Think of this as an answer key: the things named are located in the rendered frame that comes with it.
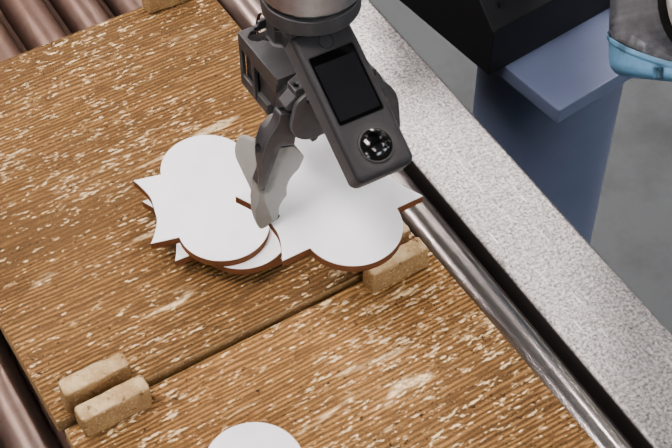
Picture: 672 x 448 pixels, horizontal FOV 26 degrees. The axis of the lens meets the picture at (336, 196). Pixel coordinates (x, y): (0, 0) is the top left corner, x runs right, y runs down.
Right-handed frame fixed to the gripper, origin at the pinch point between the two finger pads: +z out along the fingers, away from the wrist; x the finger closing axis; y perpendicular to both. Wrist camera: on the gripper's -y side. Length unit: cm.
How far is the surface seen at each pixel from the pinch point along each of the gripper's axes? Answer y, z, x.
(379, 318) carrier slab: -4.5, 12.0, -2.1
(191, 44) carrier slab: 33.6, 11.3, -3.9
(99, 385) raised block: 0.2, 10.1, 21.3
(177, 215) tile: 11.7, 8.4, 8.4
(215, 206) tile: 10.9, 8.4, 5.1
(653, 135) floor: 64, 104, -105
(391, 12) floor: 116, 103, -82
